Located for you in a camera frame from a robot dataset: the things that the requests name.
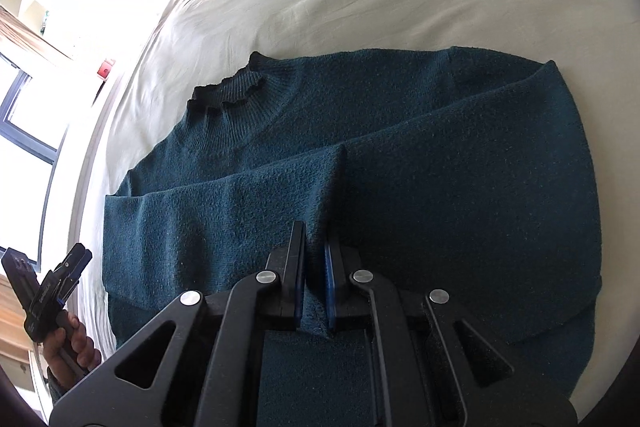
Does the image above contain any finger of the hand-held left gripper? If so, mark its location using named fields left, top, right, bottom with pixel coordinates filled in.
left=47, top=243, right=94, bottom=298

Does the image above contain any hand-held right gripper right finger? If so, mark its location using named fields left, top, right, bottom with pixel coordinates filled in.
left=322, top=241, right=578, bottom=427

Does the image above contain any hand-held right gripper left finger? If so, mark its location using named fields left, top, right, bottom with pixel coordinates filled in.
left=50, top=221, right=307, bottom=427

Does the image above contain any dark teal towel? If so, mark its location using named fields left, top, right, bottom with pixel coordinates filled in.
left=100, top=46, right=603, bottom=427

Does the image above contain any person's left hand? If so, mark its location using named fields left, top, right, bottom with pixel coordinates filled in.
left=42, top=312, right=103, bottom=378

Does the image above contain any brown wooden board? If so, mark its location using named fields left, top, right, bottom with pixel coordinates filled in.
left=0, top=4, right=71, bottom=68

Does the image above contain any dark window frame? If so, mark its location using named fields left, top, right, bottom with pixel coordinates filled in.
left=0, top=66, right=71, bottom=170

